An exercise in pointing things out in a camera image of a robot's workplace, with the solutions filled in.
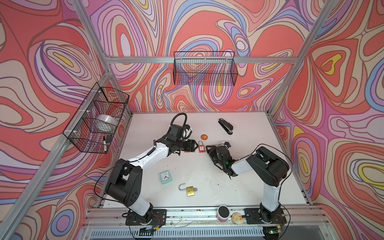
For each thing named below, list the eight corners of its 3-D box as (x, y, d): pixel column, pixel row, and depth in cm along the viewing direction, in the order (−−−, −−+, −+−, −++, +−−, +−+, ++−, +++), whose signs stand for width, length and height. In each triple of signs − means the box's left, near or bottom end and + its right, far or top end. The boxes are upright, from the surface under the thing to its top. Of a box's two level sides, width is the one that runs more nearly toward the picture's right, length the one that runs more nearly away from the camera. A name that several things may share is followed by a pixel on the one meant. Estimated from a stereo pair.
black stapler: (229, 135, 107) (230, 131, 104) (217, 122, 115) (218, 118, 112) (234, 132, 109) (235, 128, 105) (222, 120, 117) (223, 116, 113)
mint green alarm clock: (162, 185, 86) (161, 183, 84) (160, 174, 90) (159, 172, 88) (172, 181, 87) (172, 179, 85) (170, 171, 91) (169, 169, 89)
